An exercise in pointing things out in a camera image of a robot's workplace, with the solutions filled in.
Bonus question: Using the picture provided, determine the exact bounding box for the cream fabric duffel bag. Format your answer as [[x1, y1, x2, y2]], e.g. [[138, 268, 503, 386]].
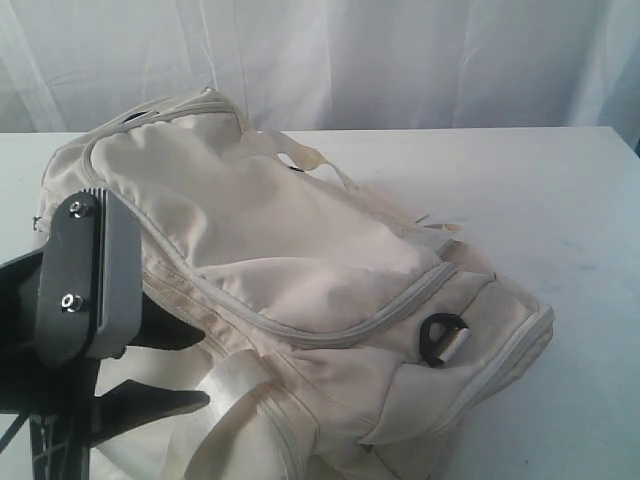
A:
[[36, 88, 554, 479]]

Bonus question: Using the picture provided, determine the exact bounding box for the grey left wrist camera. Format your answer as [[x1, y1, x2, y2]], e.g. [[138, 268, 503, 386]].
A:
[[34, 188, 142, 368]]

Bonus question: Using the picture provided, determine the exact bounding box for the white backdrop curtain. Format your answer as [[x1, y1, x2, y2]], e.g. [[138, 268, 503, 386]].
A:
[[1, 1, 639, 146]]

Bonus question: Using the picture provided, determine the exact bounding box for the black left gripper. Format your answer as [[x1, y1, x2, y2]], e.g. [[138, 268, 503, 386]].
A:
[[1, 247, 210, 479]]

